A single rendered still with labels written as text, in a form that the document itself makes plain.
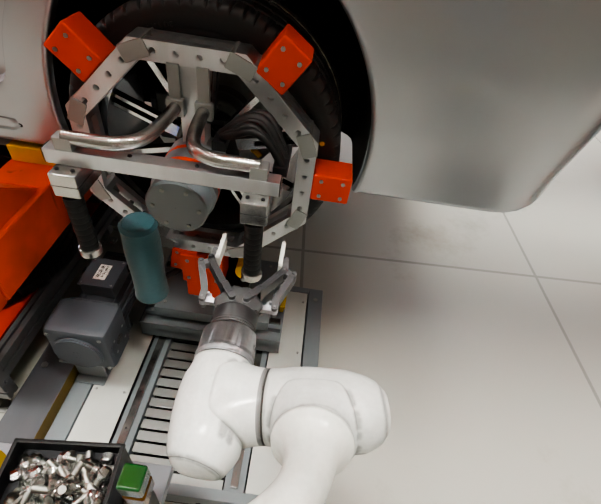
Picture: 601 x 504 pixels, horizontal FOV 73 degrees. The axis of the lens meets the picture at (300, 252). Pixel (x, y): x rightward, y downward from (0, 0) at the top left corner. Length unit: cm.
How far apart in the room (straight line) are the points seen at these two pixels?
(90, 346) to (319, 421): 88
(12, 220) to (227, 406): 82
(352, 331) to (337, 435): 125
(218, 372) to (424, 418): 116
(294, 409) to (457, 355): 138
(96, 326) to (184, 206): 53
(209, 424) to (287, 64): 62
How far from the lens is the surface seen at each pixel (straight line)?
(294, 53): 82
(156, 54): 89
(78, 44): 95
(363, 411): 54
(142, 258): 104
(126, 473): 79
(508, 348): 199
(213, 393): 57
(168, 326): 152
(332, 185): 94
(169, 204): 87
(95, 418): 150
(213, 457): 56
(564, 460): 184
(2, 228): 120
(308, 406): 51
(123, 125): 120
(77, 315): 131
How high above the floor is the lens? 139
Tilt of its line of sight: 44 degrees down
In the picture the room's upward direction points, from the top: 9 degrees clockwise
